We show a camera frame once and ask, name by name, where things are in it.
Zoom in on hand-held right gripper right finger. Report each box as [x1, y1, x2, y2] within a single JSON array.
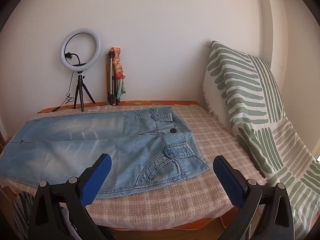
[[212, 155, 295, 240]]

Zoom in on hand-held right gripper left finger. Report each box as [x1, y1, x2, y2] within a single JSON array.
[[28, 153, 112, 240]]

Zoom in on light blue denim pants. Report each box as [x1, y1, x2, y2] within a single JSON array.
[[0, 106, 209, 199]]

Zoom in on beige plaid blanket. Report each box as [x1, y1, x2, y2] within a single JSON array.
[[0, 104, 268, 230]]

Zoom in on grey striped cloth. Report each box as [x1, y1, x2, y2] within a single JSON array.
[[12, 192, 35, 233]]

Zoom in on green striped white cushion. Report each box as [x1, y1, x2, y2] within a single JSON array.
[[202, 40, 320, 238]]

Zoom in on folded silver tripod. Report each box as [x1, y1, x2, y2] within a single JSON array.
[[107, 51, 118, 105]]

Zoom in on black ring light cable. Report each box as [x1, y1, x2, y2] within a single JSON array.
[[51, 71, 75, 112]]

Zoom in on white ring light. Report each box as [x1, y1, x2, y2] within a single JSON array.
[[60, 28, 103, 73]]

